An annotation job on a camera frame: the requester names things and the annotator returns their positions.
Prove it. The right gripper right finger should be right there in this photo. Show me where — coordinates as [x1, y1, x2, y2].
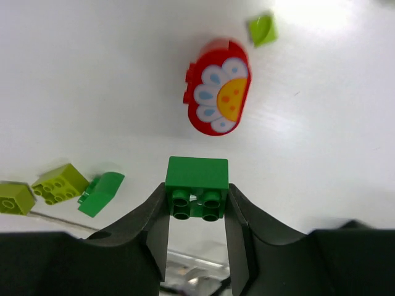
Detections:
[225, 184, 306, 295]

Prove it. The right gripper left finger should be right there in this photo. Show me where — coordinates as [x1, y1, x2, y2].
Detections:
[86, 183, 170, 295]

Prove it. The green curved lego piece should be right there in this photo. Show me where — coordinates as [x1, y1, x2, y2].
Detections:
[78, 171, 125, 218]

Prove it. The dark green lego brick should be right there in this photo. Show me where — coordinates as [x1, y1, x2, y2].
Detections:
[165, 156, 230, 222]

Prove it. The lime lego brick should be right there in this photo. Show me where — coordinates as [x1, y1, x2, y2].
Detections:
[31, 163, 89, 205]
[0, 183, 36, 215]

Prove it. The lime lego brick front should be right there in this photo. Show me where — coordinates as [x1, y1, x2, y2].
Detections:
[0, 183, 36, 215]

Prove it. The red flower lego brick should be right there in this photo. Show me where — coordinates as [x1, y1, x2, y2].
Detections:
[183, 38, 252, 136]

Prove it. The small lime leaf lego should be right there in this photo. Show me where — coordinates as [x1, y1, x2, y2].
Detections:
[246, 11, 278, 48]

